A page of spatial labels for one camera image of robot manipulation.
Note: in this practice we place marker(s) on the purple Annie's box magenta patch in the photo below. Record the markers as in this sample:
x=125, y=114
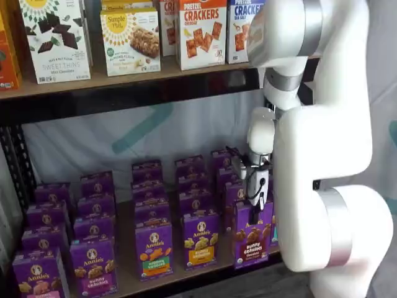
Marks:
x=93, y=229
x=97, y=186
x=96, y=206
x=93, y=270

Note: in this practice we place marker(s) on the purple Annie's box green patch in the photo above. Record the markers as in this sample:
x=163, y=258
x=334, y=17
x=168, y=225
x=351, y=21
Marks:
x=152, y=215
x=147, y=172
x=153, y=254
x=150, y=192

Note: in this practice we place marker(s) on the wooden shelf board with cracker boxes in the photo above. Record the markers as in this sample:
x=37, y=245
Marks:
x=93, y=82

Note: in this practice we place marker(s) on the purple Annie's box teal patch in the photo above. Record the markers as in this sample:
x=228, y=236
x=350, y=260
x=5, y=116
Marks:
x=274, y=232

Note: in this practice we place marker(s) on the orange snack box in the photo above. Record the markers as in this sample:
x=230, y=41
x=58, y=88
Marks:
x=7, y=56

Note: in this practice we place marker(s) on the orange Pretzel Crackers cheddar box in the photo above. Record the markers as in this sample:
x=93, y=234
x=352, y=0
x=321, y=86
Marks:
x=201, y=34
x=167, y=28

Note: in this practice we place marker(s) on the wooden shelf board with purple boxes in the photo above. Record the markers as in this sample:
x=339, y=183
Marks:
x=124, y=248

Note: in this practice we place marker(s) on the white backdrop sheet teal print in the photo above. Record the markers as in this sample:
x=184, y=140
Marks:
x=93, y=139

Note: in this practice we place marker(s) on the purple Annie's box brown patch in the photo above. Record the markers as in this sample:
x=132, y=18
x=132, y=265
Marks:
x=251, y=245
x=226, y=177
x=221, y=159
x=234, y=195

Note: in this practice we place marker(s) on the blue Pretzel Crackers box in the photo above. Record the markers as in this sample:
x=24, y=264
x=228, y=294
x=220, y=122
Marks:
x=237, y=34

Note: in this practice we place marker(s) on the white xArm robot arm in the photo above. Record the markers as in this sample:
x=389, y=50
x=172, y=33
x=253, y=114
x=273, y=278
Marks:
x=325, y=155

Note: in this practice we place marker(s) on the purple Annie's box pink patch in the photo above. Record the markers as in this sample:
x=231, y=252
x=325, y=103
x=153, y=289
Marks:
x=43, y=240
x=52, y=195
x=40, y=276
x=46, y=217

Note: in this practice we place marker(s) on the purple Annie's box orange patch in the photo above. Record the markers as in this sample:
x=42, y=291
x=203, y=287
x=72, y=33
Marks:
x=193, y=183
x=189, y=166
x=197, y=203
x=201, y=245

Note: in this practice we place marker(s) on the white Sweet Thins box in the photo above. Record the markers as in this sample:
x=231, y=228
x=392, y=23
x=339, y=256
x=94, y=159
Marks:
x=52, y=40
x=87, y=31

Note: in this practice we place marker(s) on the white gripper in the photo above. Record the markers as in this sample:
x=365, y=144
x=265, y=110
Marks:
x=256, y=183

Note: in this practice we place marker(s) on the Simple Mills almond bar box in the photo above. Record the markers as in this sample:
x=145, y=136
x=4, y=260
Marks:
x=127, y=4
x=130, y=43

